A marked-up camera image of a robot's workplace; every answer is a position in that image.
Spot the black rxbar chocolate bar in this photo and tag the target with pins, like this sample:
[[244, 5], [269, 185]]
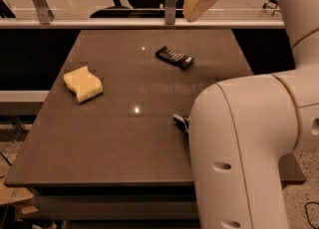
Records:
[[174, 58]]

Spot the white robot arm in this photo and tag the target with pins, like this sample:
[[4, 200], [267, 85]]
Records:
[[240, 128]]

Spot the yellow sponge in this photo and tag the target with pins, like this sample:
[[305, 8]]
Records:
[[83, 83]]

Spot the wooden cart with wheels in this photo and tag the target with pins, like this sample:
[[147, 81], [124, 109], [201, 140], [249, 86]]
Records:
[[271, 5]]

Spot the blue chip bag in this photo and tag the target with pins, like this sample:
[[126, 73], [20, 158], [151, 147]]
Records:
[[182, 121]]

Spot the grey table drawer base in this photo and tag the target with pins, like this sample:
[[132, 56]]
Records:
[[171, 206]]

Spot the middle metal glass bracket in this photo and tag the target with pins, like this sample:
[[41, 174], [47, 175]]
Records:
[[169, 12]]

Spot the metal glass bracket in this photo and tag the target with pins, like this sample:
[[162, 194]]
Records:
[[169, 12], [44, 13]]

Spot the left metal glass bracket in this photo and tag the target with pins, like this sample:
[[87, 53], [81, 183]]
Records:
[[44, 13]]

